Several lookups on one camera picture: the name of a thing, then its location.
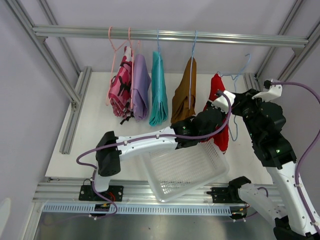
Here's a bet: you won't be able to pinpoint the aluminium frame struts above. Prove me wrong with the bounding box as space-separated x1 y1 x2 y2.
243 0 320 90
4 0 93 155

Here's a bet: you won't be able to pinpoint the red trousers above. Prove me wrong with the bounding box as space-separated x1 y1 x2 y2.
202 73 230 155

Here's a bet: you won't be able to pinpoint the pink wire hanger lilac trousers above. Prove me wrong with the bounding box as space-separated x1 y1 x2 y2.
128 27 135 111

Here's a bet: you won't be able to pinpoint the white slotted cable duct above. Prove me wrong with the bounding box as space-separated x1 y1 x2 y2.
42 203 232 216

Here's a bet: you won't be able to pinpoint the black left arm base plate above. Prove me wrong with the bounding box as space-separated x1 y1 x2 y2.
78 185 124 202

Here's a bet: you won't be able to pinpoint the left aluminium frame struts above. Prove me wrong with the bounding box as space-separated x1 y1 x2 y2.
4 0 93 155

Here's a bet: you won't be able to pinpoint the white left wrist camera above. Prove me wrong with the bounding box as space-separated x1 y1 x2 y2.
211 90 236 113

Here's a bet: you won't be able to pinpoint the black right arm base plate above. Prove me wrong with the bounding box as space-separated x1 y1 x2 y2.
206 187 240 204

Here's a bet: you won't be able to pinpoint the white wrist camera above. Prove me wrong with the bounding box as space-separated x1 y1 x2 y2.
211 90 236 113
251 79 283 102

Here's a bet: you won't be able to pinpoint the blue wire hanger brown trousers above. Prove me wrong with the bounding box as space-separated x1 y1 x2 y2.
188 30 198 110

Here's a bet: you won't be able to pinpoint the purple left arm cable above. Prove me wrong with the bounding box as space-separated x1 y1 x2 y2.
76 91 233 221

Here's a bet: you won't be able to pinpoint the white plastic mesh basket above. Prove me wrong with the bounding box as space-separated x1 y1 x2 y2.
140 141 230 202

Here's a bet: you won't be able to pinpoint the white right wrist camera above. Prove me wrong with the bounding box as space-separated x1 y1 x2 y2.
251 79 283 102

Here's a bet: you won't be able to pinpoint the blue wire hanger teal trousers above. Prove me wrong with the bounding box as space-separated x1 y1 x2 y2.
157 29 162 110

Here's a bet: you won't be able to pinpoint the right aluminium frame struts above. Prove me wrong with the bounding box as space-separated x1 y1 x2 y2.
243 0 320 90

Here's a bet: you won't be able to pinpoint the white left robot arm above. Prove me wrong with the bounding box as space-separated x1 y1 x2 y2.
90 107 231 201

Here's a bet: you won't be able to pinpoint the pink wire hanger camouflage trousers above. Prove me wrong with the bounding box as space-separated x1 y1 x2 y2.
105 26 128 106

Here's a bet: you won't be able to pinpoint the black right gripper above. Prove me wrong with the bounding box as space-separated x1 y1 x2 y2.
229 88 266 141

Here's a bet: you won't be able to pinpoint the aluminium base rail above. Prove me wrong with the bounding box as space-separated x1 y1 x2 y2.
32 177 283 206

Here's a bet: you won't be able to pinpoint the aluminium hanging rail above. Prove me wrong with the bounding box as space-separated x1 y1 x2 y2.
35 25 309 49

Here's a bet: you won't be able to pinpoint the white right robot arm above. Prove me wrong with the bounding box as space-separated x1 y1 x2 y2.
227 89 320 240

